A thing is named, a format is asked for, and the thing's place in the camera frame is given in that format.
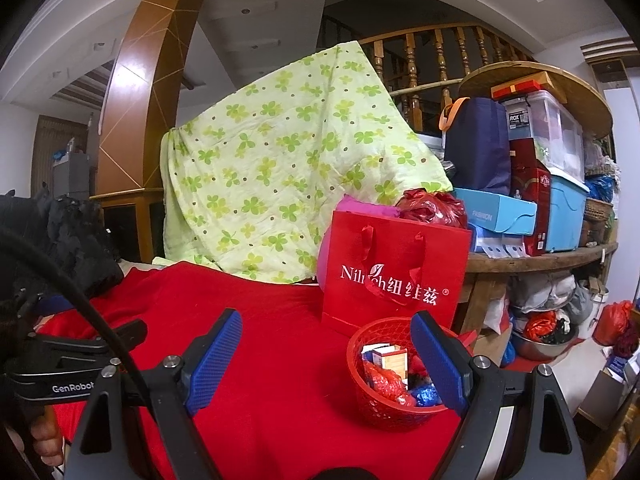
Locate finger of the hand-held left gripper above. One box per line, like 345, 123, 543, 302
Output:
37, 319, 149, 358

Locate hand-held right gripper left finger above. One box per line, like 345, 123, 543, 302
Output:
62, 308, 244, 480

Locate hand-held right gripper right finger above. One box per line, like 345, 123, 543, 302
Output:
409, 310, 588, 480

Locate blue plastic bag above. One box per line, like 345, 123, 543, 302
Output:
414, 384, 445, 409

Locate white and red medicine box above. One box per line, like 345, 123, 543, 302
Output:
361, 344, 409, 387

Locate red plastic wrapper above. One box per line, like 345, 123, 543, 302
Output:
362, 360, 417, 407

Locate red mesh plastic basket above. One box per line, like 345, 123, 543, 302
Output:
346, 316, 473, 431

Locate person's left hand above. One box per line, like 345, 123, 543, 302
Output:
27, 407, 66, 468

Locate red blanket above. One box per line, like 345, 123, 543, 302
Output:
37, 260, 466, 480

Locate red paper gift bag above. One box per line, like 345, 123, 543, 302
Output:
320, 210, 473, 338

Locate steel basin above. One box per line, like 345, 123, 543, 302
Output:
510, 325, 581, 362

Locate orange plastic bag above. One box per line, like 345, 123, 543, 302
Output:
522, 310, 558, 342

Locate black fluffy garment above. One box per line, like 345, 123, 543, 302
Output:
0, 180, 125, 306

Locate white packets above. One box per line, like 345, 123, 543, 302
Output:
471, 224, 527, 259

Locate grey plastic bag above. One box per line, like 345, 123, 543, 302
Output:
510, 275, 593, 328

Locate round wooden table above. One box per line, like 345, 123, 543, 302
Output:
457, 241, 620, 341

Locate crumpled shiny red plastic bag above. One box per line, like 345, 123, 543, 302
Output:
395, 187, 468, 228

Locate light blue cardboard box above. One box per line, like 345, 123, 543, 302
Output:
452, 187, 538, 238

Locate grey cabinet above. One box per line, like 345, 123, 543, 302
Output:
51, 151, 92, 202

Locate light blue plastic bin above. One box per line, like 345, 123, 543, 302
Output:
545, 166, 591, 253

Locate red carton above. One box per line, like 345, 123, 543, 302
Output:
509, 137, 552, 257

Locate green clover print quilt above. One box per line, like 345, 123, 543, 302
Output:
160, 40, 453, 286

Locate wooden arch column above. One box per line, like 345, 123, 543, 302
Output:
95, 0, 216, 266

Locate clear plastic storage box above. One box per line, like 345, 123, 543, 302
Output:
504, 90, 585, 182

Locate flat orange red box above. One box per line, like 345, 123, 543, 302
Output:
490, 72, 555, 102

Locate wooden stair railing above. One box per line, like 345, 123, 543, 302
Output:
357, 22, 538, 136

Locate black cable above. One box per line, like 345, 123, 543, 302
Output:
0, 226, 147, 396

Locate navy bag with orange handles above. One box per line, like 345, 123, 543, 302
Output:
439, 96, 513, 196

